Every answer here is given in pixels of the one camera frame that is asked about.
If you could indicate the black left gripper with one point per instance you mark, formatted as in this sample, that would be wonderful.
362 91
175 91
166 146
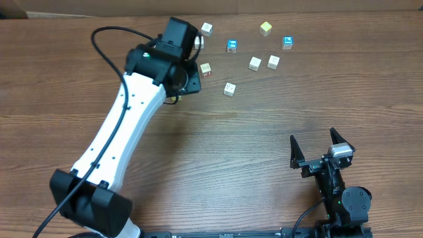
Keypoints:
192 83

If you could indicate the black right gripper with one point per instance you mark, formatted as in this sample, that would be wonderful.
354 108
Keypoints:
316 164

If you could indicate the red side L block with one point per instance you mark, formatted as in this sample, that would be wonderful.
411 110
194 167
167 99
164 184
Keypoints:
229 89

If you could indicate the yellow letter K block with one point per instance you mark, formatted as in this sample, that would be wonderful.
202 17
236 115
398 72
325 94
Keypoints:
174 98

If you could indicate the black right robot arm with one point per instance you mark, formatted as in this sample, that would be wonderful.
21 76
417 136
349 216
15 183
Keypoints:
347 207

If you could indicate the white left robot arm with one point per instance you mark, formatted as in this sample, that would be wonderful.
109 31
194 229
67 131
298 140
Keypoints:
164 67

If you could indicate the ice cream picture block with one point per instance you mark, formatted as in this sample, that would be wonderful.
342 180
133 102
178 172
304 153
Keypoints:
199 42

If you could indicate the far white wooden block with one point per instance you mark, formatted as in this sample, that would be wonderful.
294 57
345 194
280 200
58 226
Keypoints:
207 29

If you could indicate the red letter E block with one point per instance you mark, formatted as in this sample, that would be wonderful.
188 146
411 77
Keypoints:
205 69

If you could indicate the blue top picture block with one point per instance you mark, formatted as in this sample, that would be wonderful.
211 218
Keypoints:
232 46

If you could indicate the green side violin block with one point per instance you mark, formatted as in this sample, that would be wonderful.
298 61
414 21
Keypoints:
254 63

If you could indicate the yellow top wooden block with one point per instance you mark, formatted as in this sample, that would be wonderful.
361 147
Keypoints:
265 28

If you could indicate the red side picture block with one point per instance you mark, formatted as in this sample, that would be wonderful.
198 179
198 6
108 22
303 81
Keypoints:
273 62

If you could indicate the blue top far block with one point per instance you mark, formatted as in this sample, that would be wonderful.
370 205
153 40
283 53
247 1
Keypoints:
287 42

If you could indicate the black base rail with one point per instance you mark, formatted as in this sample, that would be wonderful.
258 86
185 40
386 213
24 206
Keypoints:
251 234

